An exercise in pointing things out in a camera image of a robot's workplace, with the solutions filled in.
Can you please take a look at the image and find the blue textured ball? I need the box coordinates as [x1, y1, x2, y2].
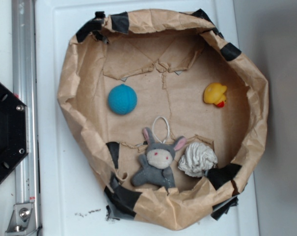
[108, 84, 137, 115]

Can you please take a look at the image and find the brown paper bag bin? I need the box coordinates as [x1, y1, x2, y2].
[57, 9, 269, 230]

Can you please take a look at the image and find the crumpled white paper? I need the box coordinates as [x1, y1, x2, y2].
[178, 142, 218, 177]

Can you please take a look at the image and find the grey plush donkey toy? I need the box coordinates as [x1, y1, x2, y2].
[131, 127, 187, 189]

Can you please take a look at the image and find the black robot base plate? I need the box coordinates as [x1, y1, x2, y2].
[0, 82, 28, 185]

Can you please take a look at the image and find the yellow rubber duck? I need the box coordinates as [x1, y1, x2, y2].
[203, 83, 227, 108]

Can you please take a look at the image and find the white plastic tray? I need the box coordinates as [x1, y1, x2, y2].
[35, 0, 259, 236]

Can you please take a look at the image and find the metal corner bracket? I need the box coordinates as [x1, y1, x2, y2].
[5, 203, 36, 236]

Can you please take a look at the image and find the aluminium extrusion rail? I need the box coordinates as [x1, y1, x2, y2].
[11, 0, 42, 236]

